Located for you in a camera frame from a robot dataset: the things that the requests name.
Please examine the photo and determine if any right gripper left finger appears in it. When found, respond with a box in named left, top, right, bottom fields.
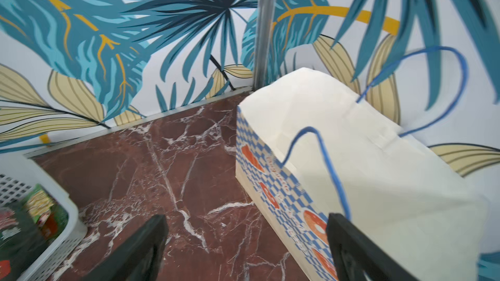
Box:
left=82, top=215, right=169, bottom=280

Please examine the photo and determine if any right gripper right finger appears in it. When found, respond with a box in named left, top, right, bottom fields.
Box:
left=326, top=213, right=416, bottom=280

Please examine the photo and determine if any checkered paper bag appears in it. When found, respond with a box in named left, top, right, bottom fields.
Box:
left=236, top=68, right=488, bottom=280

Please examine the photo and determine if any light green condiment packet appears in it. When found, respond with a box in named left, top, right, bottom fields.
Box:
left=21, top=184, right=69, bottom=243

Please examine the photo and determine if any white plastic basket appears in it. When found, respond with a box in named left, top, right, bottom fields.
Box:
left=1, top=155, right=87, bottom=280

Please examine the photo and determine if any right aluminium frame post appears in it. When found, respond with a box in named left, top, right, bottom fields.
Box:
left=253, top=0, right=276, bottom=91

